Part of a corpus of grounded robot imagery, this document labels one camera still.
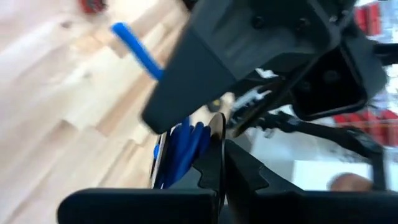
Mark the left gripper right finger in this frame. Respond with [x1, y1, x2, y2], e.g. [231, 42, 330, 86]
[225, 139, 398, 224]

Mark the black cable spool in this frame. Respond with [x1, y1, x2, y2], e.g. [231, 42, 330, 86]
[150, 111, 227, 190]

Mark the small red block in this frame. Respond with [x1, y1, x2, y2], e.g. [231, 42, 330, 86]
[79, 0, 106, 13]

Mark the blue cord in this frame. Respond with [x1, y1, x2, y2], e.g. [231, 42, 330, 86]
[111, 21, 212, 189]

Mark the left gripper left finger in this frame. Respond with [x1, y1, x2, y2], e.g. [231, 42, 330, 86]
[57, 139, 223, 224]

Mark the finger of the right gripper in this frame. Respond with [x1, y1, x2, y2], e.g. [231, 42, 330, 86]
[141, 0, 340, 135]

